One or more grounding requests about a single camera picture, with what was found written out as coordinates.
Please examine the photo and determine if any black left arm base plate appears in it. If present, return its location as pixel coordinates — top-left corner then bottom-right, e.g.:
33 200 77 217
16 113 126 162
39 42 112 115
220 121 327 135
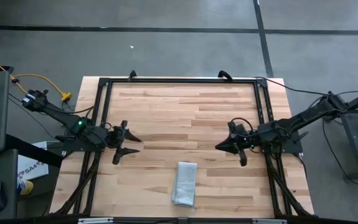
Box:
55 127 108 153

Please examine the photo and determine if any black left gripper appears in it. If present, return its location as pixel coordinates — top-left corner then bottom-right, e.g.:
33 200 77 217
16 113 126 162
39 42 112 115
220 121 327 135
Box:
105 120 142 165

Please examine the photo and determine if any yellow cable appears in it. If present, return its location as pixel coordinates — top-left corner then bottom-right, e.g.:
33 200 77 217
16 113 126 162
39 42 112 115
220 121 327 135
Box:
0 52 72 102

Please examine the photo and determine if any black looped gripper cable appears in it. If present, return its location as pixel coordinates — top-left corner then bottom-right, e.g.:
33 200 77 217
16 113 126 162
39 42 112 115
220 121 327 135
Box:
229 117 255 138

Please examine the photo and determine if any silver metal bracket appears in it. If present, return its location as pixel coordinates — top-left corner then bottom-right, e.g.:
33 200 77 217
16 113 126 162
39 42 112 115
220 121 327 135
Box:
252 218 288 224
77 217 114 224

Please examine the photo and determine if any white cardboard box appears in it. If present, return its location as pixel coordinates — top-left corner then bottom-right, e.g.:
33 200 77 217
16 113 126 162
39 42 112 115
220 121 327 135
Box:
16 141 49 181

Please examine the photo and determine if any black diagonal bar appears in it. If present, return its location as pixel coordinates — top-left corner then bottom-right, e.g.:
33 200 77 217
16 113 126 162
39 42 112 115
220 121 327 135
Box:
6 133 64 169

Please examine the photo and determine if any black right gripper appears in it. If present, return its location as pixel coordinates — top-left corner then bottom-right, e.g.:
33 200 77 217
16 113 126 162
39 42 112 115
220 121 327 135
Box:
215 132 263 167

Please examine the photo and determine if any black aluminium table frame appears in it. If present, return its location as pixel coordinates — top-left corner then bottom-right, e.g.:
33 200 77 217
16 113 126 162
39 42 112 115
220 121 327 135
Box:
49 76 315 218

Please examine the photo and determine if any black thin floor cable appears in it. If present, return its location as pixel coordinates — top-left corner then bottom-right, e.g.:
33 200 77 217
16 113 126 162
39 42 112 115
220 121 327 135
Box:
8 93 58 139

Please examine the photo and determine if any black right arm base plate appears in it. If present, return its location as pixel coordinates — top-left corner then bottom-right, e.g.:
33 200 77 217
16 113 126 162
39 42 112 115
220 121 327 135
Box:
258 129 309 155

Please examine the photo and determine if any grey metal side table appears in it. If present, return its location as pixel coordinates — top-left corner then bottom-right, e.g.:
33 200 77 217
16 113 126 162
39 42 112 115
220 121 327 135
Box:
323 85 358 181

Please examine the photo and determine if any black curved frame handle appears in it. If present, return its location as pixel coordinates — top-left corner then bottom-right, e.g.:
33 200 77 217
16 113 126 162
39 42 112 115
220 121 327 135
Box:
217 70 233 82

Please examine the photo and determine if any grey microfiber towel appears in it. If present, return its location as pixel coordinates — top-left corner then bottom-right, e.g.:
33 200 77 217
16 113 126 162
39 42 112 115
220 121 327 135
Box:
171 161 198 208

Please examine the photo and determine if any black thin robot cable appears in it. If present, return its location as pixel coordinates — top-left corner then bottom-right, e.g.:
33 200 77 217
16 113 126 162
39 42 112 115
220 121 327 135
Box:
254 76 334 96

